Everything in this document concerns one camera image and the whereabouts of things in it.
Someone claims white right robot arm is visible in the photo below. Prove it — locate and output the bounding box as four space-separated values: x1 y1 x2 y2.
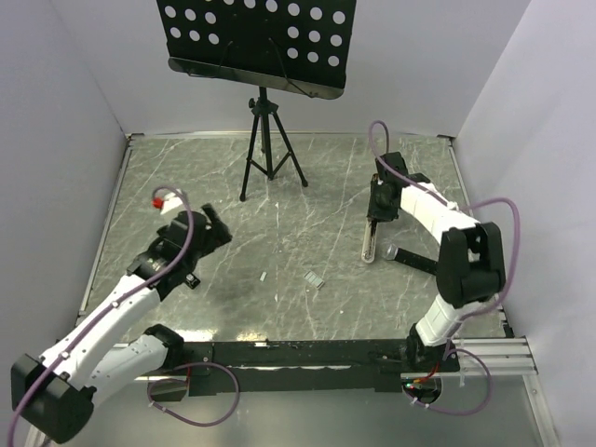
360 152 506 371

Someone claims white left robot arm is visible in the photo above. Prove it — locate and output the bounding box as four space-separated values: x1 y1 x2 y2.
10 204 232 444

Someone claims small open staple box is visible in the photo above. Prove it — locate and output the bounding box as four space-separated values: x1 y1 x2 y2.
305 271 324 289

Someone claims black tripod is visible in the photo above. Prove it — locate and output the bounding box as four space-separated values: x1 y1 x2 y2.
239 87 308 202

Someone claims black perforated music stand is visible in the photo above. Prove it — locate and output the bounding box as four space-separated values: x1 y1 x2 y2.
156 1 357 100

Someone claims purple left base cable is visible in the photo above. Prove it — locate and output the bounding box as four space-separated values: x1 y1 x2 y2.
146 361 242 427

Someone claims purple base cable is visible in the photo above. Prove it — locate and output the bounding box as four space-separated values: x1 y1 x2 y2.
403 360 493 414
146 361 242 427

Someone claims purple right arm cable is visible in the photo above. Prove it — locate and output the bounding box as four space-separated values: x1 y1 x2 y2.
368 119 522 322

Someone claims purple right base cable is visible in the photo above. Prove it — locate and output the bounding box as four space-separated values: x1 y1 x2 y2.
403 360 493 414

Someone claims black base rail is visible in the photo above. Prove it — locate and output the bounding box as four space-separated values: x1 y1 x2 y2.
146 339 460 397

